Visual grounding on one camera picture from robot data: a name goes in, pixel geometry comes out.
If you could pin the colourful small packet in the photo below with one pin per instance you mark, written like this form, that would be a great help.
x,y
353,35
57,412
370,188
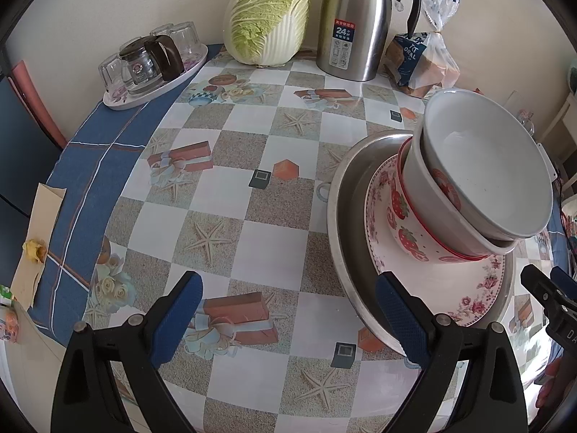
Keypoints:
x,y
10,320

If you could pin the beige paper envelope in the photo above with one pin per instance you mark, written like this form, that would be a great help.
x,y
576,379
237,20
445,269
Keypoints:
x,y
45,216

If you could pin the bagged sliced bread loaf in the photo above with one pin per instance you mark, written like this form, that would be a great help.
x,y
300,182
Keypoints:
x,y
428,63

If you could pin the clear glass tumbler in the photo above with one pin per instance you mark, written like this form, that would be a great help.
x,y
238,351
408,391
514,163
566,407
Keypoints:
x,y
110,72
185,36
160,30

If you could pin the white enamel bowl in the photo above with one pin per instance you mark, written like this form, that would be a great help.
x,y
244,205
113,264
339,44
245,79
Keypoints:
x,y
487,167

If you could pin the cream wooden chair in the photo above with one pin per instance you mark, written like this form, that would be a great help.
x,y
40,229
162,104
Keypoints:
x,y
563,121

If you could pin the blue striped tablecloth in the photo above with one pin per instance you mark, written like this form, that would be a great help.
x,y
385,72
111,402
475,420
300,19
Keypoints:
x,y
90,158

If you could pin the person's right hand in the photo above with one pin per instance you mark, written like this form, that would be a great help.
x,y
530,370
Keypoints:
x,y
553,372

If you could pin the stainless steel thermos jug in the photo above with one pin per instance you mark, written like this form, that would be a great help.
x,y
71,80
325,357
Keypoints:
x,y
351,22

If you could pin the strawberry print bowl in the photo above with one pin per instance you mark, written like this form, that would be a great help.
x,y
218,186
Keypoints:
x,y
405,216

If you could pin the napa cabbage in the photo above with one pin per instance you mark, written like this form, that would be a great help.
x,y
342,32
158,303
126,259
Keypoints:
x,y
266,18

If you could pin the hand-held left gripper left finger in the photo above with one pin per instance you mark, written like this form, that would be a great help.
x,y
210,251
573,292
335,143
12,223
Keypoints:
x,y
178,320

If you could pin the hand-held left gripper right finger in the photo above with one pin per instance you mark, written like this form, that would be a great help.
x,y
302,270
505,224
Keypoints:
x,y
401,320

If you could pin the floral rimmed plate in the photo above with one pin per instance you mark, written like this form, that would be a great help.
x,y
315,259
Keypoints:
x,y
450,288

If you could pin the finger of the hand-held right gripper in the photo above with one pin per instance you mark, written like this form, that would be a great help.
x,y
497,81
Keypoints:
x,y
565,286
543,293

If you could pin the clear glass mug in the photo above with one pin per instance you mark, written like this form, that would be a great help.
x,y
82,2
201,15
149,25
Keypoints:
x,y
523,119

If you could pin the stainless steel basin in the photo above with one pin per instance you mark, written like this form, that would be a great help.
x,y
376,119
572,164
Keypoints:
x,y
347,216

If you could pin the white oval tray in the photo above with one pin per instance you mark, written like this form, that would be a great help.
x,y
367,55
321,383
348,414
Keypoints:
x,y
135,101

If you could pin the yellow crumpled wrapper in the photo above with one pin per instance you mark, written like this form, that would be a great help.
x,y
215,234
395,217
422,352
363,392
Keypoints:
x,y
35,251

